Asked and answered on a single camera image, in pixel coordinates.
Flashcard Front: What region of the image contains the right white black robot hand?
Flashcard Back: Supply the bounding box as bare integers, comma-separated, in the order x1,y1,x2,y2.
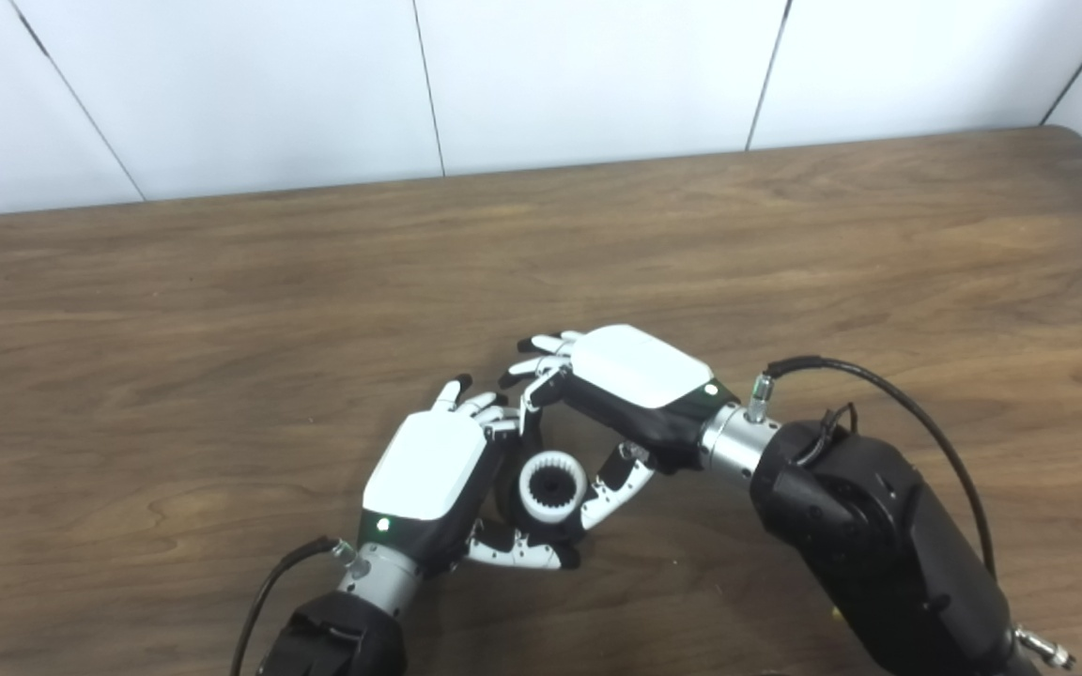
500,324,735,531

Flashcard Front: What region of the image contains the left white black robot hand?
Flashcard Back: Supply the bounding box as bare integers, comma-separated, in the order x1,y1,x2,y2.
360,375,585,575

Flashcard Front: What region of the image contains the round black part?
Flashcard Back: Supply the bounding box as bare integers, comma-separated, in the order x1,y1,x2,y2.
493,427,591,547

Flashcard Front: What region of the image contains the white ring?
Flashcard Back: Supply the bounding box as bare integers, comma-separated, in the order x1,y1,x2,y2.
518,450,590,526

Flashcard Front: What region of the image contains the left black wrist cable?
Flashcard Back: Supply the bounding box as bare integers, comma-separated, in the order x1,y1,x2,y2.
228,535,355,676

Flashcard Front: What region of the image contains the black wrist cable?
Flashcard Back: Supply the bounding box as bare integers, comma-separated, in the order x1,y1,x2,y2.
228,535,355,676
748,354,1078,671

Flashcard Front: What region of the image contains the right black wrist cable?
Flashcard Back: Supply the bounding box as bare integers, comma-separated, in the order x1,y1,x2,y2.
748,354,1078,671

